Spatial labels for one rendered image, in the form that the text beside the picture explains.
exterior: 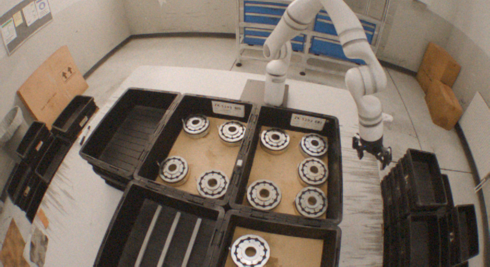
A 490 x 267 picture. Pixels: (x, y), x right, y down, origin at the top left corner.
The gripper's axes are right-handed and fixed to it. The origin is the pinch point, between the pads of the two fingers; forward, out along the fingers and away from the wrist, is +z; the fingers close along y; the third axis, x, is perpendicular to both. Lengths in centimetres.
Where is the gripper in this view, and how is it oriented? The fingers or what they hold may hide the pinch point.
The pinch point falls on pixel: (371, 162)
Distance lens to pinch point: 73.9
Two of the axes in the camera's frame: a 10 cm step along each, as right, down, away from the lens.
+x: 7.5, -6.2, 2.3
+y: 5.0, 3.1, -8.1
